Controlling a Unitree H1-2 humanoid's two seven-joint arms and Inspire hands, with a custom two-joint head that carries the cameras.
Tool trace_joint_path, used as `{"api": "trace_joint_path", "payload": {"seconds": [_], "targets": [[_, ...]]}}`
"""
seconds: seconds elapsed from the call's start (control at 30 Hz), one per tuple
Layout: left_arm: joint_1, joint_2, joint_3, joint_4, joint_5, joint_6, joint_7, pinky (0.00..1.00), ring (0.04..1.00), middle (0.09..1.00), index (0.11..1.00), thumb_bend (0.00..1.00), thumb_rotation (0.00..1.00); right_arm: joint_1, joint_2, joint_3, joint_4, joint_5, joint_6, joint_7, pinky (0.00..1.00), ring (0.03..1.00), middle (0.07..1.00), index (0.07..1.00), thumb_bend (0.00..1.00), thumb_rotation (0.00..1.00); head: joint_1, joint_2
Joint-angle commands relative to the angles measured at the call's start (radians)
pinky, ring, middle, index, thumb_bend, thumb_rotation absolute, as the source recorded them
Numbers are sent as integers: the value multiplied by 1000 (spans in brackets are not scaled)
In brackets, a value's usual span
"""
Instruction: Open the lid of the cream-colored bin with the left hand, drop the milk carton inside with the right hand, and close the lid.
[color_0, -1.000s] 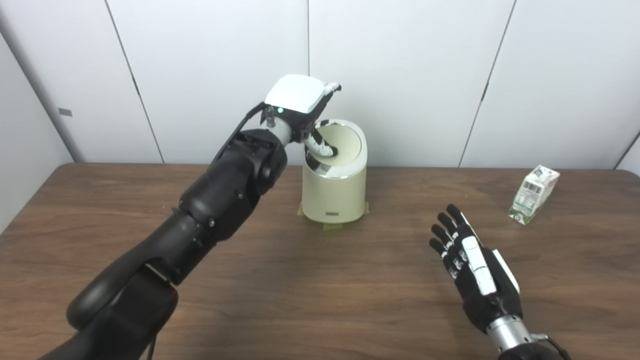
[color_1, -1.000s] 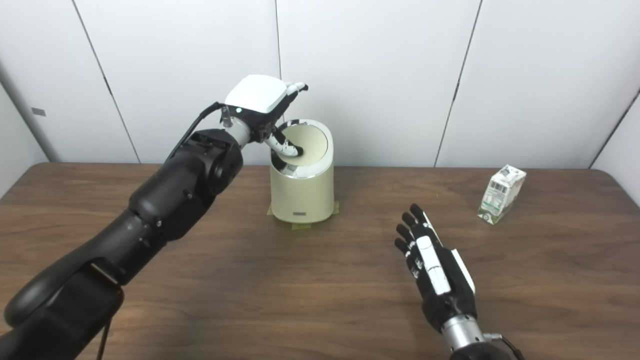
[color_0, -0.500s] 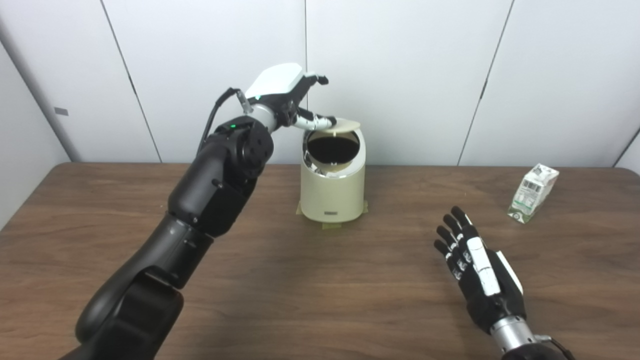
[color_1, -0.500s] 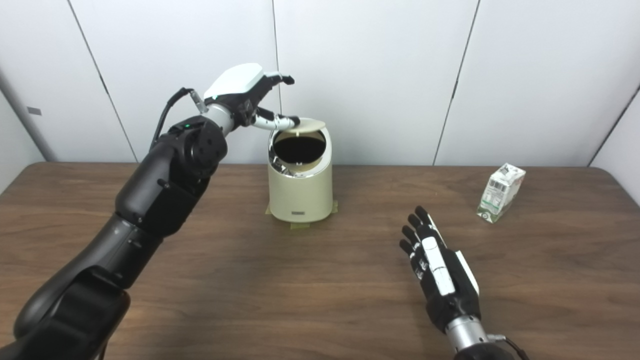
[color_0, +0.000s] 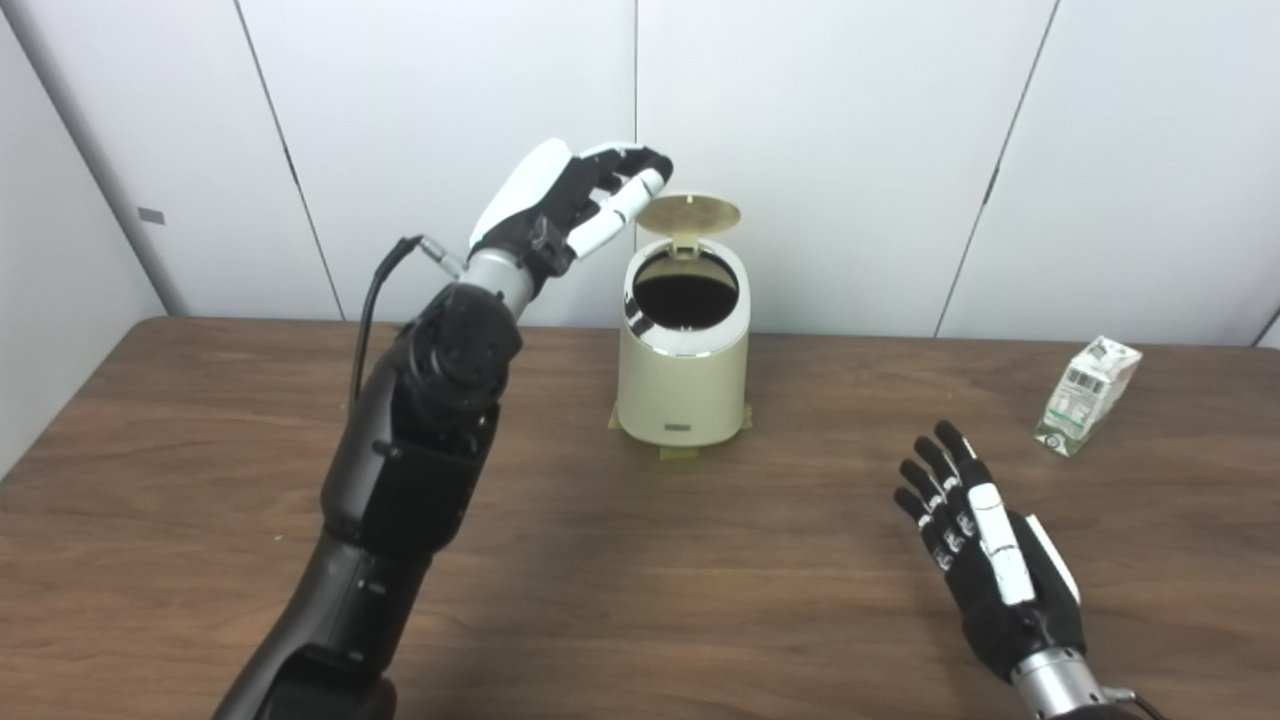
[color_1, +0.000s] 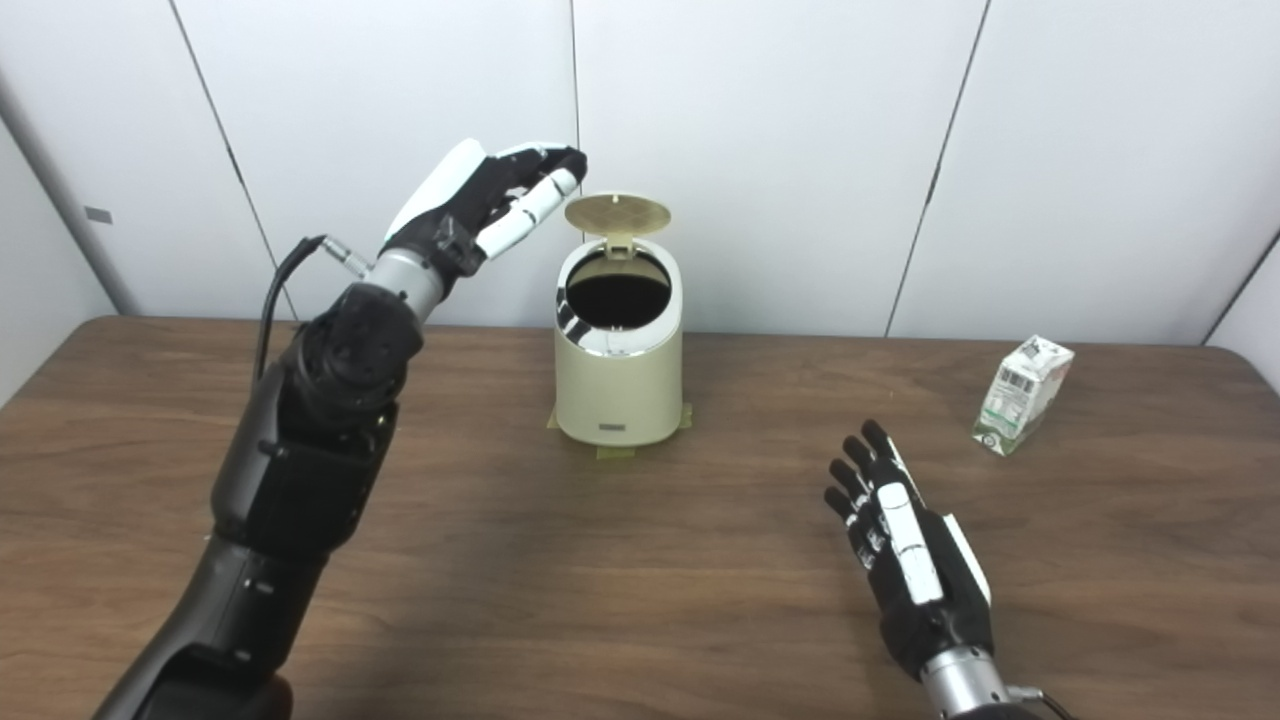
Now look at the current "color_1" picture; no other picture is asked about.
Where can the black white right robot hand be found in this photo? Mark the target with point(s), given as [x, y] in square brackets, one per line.
[915, 560]

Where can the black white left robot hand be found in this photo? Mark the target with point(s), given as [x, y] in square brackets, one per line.
[455, 205]

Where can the round cream bin lid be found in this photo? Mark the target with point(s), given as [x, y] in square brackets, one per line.
[617, 213]

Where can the small green white milk carton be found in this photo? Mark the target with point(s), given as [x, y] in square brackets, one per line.
[1020, 395]

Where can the cream-colored trash bin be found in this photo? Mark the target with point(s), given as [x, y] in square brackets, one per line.
[620, 390]

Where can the yellow tape piece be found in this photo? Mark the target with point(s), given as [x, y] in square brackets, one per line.
[615, 453]

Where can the small gray wall label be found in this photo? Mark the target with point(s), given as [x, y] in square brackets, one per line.
[98, 215]

